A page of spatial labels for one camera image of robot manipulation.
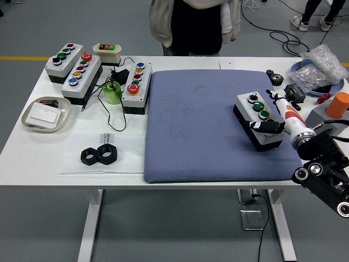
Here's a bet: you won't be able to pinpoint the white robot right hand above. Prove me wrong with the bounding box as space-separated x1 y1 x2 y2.
248 89 311 138

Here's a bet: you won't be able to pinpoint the grey four-button control box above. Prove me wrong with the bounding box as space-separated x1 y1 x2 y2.
44 43 85 85
232 91 287 153

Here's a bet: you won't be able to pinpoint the grey five-button mushroom-button box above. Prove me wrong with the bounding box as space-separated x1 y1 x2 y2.
60 52 104 106
121 62 153 115

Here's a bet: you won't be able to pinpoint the black module with green terminal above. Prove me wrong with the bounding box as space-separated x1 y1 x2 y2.
284 84 308 104

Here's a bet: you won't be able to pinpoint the grey block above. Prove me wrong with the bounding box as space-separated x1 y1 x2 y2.
304 105 349 134

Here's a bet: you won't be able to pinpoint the small red item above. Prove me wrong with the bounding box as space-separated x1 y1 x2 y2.
316 93 333 104

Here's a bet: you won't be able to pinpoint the black double gear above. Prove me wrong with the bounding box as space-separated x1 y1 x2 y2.
266 69 284 87

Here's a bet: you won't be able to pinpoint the clear bag of metal parts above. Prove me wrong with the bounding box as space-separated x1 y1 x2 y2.
286 67 336 93

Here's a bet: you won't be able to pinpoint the blue-grey padded mat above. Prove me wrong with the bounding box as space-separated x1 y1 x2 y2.
143 69 305 184

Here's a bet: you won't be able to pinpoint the background person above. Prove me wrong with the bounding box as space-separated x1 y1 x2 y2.
289 0 347 33

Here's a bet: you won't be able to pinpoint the metal floor socket box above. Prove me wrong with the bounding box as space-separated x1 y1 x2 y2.
239 209 267 231

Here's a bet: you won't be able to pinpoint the white table leg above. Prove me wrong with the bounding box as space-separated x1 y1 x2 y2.
77 189 104 262
267 189 297 261

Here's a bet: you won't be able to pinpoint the clear printed plastic bag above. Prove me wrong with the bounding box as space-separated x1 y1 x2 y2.
59 133 147 175

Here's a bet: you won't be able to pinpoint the green tape roll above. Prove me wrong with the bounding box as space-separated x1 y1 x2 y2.
103 81 122 105

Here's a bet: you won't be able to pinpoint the large black hex nut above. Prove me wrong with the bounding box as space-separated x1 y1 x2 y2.
80 147 99 166
97 144 118 165

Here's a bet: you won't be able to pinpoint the white shallow tray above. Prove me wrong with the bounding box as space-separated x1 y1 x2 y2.
21 96 72 134

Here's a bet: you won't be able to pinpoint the small dark brown item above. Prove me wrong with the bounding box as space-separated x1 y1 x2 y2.
39 99 59 109

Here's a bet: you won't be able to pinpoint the black floor cables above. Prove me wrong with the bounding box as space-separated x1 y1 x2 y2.
239 0 349 54

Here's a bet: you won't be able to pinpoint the black power cable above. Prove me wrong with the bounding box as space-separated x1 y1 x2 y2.
252 193 270 262

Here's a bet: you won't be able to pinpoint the white wire frame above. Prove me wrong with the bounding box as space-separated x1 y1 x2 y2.
241 0 260 13

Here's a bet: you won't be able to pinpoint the black power adapter with cord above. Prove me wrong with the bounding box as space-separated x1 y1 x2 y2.
81 56 134 132

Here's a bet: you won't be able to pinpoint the cream three-button switch box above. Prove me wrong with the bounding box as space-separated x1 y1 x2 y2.
92 43 123 67

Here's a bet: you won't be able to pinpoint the white switch plate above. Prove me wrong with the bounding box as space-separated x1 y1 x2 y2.
26 105 61 123

